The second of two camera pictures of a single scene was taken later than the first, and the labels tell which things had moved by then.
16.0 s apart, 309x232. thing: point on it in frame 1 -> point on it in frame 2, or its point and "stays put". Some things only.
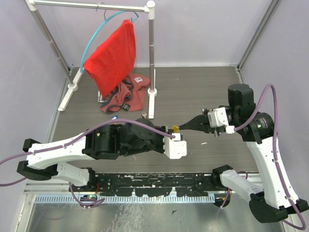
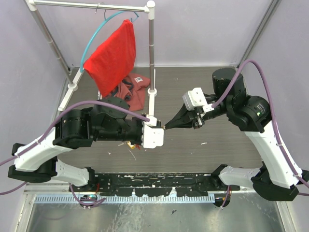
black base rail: x=151 y=184 stays put
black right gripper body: x=217 y=132 -> x=197 y=118
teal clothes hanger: x=82 y=69 stays put
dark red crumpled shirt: x=128 y=94 stays put
